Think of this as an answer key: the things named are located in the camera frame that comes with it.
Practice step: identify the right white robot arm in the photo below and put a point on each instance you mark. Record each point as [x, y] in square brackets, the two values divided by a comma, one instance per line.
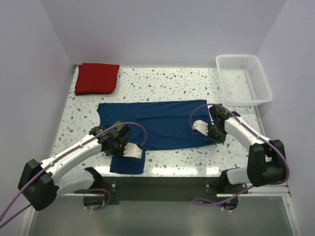
[266, 158]

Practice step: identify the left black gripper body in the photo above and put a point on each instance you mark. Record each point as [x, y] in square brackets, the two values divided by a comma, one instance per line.
[118, 148]

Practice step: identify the folded red t shirt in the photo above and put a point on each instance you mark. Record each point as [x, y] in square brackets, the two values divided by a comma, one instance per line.
[96, 78]

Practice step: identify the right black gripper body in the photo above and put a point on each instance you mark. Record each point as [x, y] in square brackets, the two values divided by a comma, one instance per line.
[217, 135]

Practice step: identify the white plastic basket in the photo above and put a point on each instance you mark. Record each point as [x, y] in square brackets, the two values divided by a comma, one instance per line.
[243, 80]

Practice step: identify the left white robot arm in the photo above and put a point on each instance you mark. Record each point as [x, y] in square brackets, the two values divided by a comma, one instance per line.
[42, 182]

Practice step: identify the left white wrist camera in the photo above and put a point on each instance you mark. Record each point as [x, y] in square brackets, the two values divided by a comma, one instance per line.
[132, 150]

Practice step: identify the blue t shirt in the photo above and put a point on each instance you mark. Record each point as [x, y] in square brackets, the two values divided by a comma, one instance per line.
[159, 125]

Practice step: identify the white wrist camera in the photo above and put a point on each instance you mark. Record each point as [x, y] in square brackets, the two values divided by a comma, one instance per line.
[200, 126]
[132, 150]

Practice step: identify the aluminium frame rail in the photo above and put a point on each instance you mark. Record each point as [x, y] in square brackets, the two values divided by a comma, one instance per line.
[270, 191]

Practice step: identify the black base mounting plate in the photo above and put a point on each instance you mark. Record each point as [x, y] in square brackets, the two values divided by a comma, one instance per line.
[204, 191]

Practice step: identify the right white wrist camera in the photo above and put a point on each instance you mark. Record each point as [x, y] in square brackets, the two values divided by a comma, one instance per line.
[200, 126]

